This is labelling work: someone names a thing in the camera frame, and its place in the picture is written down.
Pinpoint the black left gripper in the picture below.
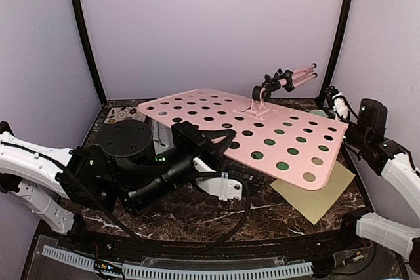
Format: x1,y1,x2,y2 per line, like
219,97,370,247
126,115,237,214

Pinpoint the pink music stand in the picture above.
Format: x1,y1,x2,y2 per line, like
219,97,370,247
137,65,348,191

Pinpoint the yellow paper sheet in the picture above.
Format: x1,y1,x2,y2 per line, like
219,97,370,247
270,161,355,225

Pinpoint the green paper sheet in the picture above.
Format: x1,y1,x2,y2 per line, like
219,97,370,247
241,117,337,178

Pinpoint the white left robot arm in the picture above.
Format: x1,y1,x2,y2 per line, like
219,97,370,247
1,120,243,251

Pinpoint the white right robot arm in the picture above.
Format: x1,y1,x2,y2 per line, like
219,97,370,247
333,97,419,271

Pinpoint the white metronome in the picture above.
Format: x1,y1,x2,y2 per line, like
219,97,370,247
151,119,173,151

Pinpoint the pale green bowl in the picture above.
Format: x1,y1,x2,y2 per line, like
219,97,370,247
309,110,328,117

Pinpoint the floral patterned coaster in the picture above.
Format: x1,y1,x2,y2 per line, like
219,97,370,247
104,106,146,125

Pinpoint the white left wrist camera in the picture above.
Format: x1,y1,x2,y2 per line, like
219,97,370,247
193,157,243,201

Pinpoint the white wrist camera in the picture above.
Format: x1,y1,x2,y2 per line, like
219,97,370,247
193,157,243,201
332,93,350,120

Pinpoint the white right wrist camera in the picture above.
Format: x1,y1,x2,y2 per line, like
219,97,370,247
332,93,350,120

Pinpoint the grey cable duct strip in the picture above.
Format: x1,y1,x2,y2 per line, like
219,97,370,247
41,245,313,279

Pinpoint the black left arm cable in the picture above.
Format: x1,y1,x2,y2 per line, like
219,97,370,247
58,171,252,253

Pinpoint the black front rail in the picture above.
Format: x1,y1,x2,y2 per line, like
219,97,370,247
31,230,377,267

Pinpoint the black right frame post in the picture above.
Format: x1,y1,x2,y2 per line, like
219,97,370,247
315,0,352,108

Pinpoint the black frame post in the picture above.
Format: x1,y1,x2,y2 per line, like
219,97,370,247
71,0,108,106
315,0,352,108

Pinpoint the black left frame post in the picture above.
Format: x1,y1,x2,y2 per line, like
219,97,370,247
71,0,108,106

